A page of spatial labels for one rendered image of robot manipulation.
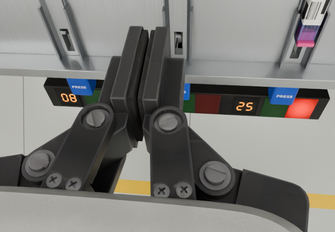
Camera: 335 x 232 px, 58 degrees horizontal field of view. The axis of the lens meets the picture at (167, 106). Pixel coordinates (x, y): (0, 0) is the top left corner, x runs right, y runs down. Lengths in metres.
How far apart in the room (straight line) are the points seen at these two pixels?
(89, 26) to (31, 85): 0.90
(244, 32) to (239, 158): 0.82
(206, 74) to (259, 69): 0.05
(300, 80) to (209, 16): 0.10
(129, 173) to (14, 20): 0.85
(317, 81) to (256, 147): 0.78
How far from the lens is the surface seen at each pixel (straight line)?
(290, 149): 1.10
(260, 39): 0.29
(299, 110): 0.39
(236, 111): 0.38
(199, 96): 0.36
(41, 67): 0.33
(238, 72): 0.30
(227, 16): 0.28
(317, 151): 1.13
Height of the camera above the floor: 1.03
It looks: 82 degrees down
